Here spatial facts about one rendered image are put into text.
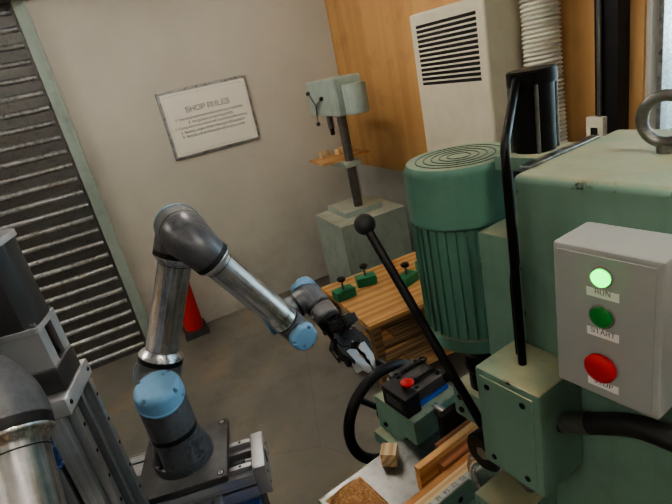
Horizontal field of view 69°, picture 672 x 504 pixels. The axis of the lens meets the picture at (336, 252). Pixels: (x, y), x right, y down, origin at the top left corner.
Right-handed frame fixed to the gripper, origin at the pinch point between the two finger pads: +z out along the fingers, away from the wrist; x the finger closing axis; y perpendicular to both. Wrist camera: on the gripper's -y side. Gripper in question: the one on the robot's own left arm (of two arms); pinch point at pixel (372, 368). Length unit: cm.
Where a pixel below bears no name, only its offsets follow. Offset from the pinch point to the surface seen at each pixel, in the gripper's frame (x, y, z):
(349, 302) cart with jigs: -57, 84, -67
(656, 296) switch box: 19, -85, 39
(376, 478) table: 21.4, -13.1, 25.0
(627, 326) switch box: 19, -81, 39
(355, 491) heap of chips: 27.5, -16.3, 25.2
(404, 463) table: 15.0, -13.8, 26.0
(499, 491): 19, -44, 41
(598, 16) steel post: -132, -56, -50
